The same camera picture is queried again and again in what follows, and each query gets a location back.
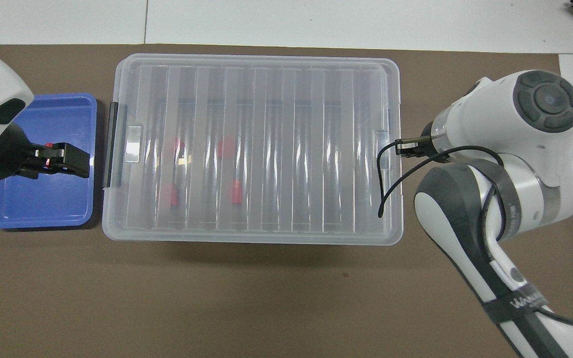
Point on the blue plastic tray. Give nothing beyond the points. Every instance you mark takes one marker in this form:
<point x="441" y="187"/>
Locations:
<point x="38" y="204"/>

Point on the clear ribbed box lid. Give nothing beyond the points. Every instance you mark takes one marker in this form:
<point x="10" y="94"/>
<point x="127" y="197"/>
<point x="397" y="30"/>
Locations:
<point x="276" y="164"/>

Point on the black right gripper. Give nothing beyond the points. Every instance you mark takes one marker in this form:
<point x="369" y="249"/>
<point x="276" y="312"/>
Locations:
<point x="435" y="144"/>

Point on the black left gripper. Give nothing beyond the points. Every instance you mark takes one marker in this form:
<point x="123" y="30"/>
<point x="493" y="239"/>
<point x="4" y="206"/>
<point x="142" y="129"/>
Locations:
<point x="3" y="156"/>

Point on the brown table mat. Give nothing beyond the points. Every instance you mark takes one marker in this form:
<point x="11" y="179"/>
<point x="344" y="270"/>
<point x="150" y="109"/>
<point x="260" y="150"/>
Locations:
<point x="266" y="298"/>

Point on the red block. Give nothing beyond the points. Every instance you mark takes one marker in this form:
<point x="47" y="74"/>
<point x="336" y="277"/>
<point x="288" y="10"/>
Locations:
<point x="179" y="146"/>
<point x="47" y="146"/>
<point x="170" y="196"/>
<point x="227" y="147"/>
<point x="237" y="192"/>

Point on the clear plastic storage box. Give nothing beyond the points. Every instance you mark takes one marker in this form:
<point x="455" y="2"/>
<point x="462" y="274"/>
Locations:
<point x="109" y="209"/>

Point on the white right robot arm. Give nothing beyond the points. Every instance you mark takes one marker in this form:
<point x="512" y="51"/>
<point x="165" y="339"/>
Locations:
<point x="490" y="109"/>

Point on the black box latch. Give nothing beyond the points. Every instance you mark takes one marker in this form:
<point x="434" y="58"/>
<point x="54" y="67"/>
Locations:
<point x="113" y="144"/>

